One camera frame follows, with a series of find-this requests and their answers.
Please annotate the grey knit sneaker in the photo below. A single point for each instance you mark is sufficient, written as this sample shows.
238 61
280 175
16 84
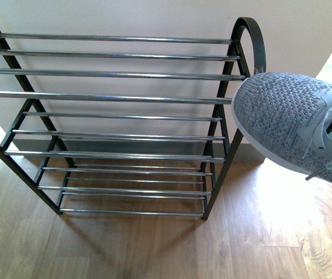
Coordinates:
288 118

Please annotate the black metal shoe rack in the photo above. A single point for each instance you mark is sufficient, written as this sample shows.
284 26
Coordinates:
49 172

